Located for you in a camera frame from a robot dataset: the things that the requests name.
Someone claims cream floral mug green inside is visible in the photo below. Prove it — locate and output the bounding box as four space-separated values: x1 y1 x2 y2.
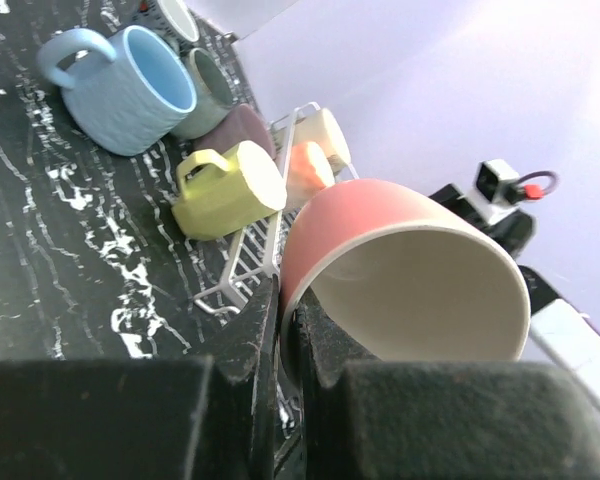
294 108 351 174

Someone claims light blue mug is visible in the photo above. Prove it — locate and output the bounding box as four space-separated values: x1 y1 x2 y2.
36 25 197 157

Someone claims mauve purple mug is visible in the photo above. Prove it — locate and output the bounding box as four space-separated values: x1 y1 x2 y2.
193 104 277 160

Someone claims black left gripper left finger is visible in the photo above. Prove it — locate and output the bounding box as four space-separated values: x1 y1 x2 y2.
0 278 279 479

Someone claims pink mug cream inside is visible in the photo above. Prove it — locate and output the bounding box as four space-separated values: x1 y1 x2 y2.
279 178 531 384

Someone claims grey green mug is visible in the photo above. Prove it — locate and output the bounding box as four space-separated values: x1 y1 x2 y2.
171 48 235 140

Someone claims salmon pink speckled mug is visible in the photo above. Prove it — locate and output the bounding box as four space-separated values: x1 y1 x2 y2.
285 141 335 210

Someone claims white wire dish rack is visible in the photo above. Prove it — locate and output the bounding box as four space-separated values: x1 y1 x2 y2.
192 100 361 316

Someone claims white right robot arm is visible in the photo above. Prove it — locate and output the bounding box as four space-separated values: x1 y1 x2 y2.
430 184 600 416

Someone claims yellow green mug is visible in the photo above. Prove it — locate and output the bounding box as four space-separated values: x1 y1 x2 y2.
172 140 287 241

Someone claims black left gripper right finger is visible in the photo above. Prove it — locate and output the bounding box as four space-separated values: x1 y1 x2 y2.
292 292 600 479

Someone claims small white grey mug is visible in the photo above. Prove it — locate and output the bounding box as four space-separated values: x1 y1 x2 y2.
130 0 200 54

